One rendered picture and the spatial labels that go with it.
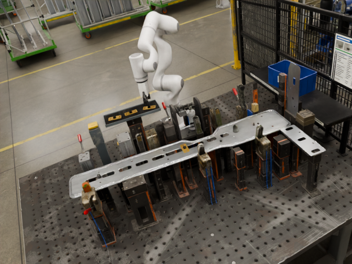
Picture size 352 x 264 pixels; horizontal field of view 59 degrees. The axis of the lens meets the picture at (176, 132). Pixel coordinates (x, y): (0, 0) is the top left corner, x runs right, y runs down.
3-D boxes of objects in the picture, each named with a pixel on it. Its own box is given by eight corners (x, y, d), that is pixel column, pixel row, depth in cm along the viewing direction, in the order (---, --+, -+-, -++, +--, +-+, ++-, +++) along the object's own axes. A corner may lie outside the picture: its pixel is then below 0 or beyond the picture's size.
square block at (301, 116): (300, 164, 203) (304, 118, 183) (293, 157, 210) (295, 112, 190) (311, 160, 204) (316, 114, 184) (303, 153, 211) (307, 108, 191)
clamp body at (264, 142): (262, 191, 190) (261, 147, 171) (252, 179, 200) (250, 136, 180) (275, 186, 192) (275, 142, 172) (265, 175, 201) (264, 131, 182)
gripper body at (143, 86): (136, 75, 197) (140, 91, 204) (134, 83, 189) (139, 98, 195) (147, 74, 197) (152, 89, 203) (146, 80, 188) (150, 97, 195)
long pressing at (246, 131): (69, 203, 169) (68, 201, 168) (68, 177, 187) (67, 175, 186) (294, 125, 191) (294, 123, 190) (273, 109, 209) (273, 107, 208)
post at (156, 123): (166, 172, 220) (154, 125, 197) (164, 168, 224) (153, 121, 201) (173, 169, 220) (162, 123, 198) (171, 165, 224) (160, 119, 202)
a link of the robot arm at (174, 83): (167, 98, 247) (161, 72, 232) (189, 99, 240) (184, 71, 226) (162, 107, 238) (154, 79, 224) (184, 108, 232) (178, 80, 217)
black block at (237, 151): (239, 194, 192) (236, 158, 175) (231, 183, 200) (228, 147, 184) (251, 190, 193) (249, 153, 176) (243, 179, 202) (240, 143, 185)
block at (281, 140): (278, 182, 194) (279, 146, 178) (268, 171, 203) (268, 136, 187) (292, 177, 196) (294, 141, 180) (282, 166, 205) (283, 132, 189)
